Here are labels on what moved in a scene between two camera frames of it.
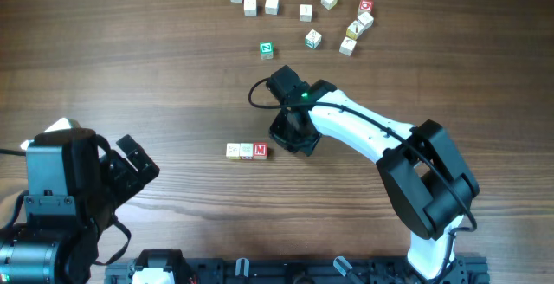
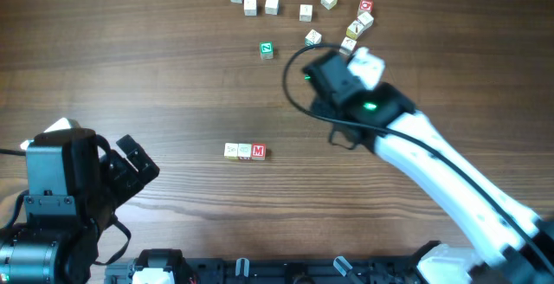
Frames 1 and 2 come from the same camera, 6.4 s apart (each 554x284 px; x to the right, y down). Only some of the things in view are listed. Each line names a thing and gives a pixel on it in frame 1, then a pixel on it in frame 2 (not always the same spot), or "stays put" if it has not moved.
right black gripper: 275,131 to 323,102
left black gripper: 129,182 stays put
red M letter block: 260,151 stays put
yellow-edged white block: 233,151 stays put
